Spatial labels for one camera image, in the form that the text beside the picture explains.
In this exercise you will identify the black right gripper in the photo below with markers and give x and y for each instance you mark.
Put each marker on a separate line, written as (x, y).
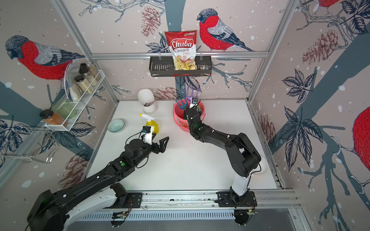
(186, 112)

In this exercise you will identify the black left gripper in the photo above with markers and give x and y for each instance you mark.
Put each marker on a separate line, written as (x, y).
(162, 147)

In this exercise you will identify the blue fork yellow handle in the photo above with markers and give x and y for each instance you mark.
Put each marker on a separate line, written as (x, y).
(182, 103)

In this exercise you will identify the pink plastic bucket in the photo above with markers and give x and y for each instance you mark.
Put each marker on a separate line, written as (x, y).
(180, 119)

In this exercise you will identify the purple fork pink handle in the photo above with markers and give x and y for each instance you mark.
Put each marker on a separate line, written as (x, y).
(191, 93)

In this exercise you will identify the yellow spray bottle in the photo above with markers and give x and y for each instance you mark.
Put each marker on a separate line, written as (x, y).
(151, 122)

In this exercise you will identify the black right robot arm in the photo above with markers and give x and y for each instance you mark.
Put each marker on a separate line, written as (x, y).
(243, 156)

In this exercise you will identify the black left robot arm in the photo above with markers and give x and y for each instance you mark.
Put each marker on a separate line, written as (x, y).
(56, 211)

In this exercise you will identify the white paper cup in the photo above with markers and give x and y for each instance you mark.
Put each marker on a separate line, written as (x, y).
(147, 100)

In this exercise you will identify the light green bowl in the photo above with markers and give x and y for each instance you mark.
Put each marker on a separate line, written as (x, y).
(116, 125)

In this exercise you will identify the red cassava chips bag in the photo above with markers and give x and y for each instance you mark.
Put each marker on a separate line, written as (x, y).
(182, 46)

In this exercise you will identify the white plate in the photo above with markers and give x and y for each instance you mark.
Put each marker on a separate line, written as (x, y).
(263, 167)

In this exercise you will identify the beige bottle black cap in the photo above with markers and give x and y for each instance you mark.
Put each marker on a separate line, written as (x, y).
(83, 83)
(84, 70)

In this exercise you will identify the orange jar black lid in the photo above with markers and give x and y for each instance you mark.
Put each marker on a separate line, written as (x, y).
(52, 118)

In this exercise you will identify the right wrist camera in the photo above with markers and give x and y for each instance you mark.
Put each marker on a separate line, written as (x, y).
(194, 102)

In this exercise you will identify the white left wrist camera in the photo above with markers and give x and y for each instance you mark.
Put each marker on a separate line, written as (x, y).
(148, 133)

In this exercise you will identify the black wall basket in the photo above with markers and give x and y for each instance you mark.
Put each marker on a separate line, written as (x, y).
(164, 67)

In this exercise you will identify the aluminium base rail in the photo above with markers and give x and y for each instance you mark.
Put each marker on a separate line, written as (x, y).
(178, 205)

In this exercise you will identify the white wire wall shelf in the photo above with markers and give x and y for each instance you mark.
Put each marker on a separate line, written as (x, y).
(74, 94)

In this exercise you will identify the metal wire rack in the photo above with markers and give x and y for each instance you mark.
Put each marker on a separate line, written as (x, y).
(28, 144)

